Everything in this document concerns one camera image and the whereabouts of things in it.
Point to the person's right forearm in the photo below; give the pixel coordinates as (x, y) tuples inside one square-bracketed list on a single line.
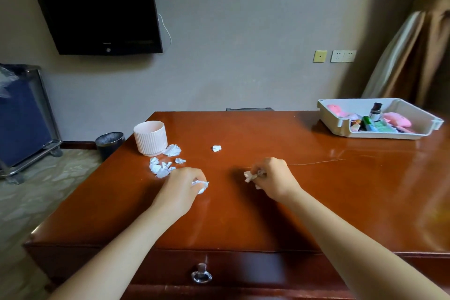
[(355, 250)]

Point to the person's left hand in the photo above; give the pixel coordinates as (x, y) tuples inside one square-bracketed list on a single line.
[(177, 189)]

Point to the brown curtain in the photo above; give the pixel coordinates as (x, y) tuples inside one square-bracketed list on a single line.
[(411, 43)]

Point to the blue metal-framed cart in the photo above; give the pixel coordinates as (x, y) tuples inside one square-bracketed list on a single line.
[(24, 124)]

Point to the white plastic tray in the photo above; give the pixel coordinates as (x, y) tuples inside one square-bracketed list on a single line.
[(378, 131)]

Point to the green tube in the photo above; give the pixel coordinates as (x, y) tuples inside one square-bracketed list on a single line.
[(368, 123)]

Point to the wooden desk drawer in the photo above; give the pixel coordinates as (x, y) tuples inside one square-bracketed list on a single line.
[(225, 270)]

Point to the pile of white paper scraps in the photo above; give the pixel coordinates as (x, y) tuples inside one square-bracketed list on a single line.
[(163, 164)]

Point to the small dark-capped bottle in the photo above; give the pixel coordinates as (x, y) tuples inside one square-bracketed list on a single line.
[(376, 112)]

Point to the small white paper scrap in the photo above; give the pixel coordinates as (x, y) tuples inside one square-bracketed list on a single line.
[(217, 148)]

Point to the dark chair back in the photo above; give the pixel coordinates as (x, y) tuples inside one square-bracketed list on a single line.
[(249, 109)]

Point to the white ribbed cup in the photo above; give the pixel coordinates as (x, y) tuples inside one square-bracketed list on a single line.
[(150, 138)]

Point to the pink plush toy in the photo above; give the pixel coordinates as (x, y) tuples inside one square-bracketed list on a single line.
[(397, 121), (336, 110)]

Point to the person's right hand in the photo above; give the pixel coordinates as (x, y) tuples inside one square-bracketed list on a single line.
[(277, 178)]

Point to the white wall socket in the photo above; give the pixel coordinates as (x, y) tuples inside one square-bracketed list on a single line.
[(343, 56)]

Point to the black waste bin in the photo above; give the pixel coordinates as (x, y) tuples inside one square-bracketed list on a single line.
[(109, 143)]

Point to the person's left fingers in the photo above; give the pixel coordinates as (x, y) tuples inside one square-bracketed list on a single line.
[(198, 178)]

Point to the person's right fingers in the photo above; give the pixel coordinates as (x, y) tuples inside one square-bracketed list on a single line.
[(259, 171)]

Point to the person's left forearm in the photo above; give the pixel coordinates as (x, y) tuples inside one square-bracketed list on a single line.
[(119, 257)]

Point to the black wall television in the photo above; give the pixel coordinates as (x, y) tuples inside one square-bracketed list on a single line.
[(95, 6)]

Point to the clear plastic bag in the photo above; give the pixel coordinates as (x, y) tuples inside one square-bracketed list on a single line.
[(6, 80)]

